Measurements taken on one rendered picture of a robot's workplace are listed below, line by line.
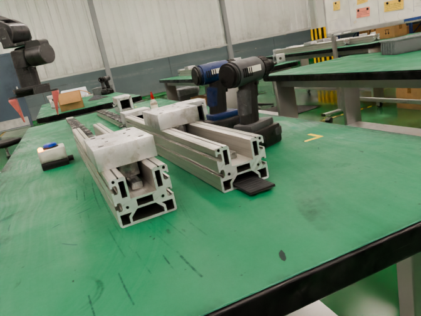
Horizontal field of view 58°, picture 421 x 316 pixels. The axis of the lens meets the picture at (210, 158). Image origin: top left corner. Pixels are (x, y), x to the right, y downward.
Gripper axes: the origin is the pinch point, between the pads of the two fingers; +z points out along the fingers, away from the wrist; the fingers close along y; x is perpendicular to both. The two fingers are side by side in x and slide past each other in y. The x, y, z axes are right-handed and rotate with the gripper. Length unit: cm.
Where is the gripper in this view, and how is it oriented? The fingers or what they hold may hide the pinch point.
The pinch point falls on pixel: (41, 115)
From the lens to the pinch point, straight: 128.5
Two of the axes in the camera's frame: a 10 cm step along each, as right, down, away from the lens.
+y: 9.0, -2.8, 3.5
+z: 1.9, 9.5, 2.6
